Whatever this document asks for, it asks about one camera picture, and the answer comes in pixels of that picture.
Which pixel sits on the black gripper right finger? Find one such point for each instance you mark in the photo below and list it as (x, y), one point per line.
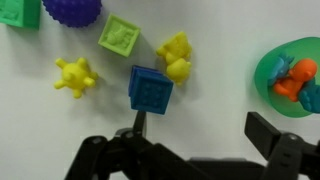
(283, 150)

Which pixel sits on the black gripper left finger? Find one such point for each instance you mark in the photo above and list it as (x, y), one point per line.
(133, 153)

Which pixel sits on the blue toy block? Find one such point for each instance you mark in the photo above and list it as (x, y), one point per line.
(144, 68)
(151, 94)

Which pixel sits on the green bowl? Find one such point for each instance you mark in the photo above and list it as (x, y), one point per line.
(266, 71)

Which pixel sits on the lime green toy block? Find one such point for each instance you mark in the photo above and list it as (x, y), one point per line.
(118, 35)

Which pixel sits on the teal toy figure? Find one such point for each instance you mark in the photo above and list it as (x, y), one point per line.
(310, 96)
(279, 66)

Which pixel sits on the orange toy figure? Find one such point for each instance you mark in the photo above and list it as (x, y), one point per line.
(296, 80)

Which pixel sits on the yellow spiky toy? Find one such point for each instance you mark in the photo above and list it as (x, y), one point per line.
(75, 77)

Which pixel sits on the yellow duck toy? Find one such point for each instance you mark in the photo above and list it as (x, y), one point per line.
(176, 56)

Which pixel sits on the purple bumpy ball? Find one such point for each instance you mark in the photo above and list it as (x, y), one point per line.
(71, 11)

